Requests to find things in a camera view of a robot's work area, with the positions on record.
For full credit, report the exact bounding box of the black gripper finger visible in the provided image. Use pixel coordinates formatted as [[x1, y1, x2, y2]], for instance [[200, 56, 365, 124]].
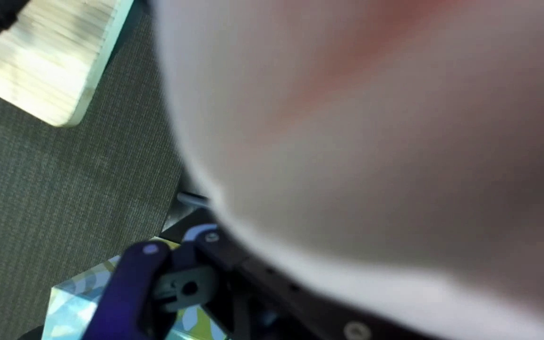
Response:
[[151, 226, 374, 340]]

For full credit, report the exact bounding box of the pink octopus plush toy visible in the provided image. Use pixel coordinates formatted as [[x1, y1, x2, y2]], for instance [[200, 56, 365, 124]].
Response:
[[153, 0, 544, 340]]

